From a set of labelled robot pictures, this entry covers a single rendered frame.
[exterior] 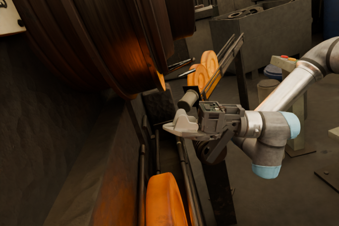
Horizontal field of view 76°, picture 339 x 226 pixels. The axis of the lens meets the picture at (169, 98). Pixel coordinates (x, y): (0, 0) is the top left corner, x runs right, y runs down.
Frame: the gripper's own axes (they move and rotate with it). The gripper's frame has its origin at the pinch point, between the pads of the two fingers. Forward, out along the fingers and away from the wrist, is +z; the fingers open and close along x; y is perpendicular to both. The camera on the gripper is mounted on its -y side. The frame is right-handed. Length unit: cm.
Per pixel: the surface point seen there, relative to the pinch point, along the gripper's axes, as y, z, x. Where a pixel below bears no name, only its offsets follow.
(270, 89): -6, -60, -56
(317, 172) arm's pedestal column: -48, -89, -39
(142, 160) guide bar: -0.6, 6.2, 12.3
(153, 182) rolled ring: 6.5, 4.0, 26.7
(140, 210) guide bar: -1.7, 5.8, 24.1
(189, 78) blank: 3.3, -11.9, -37.6
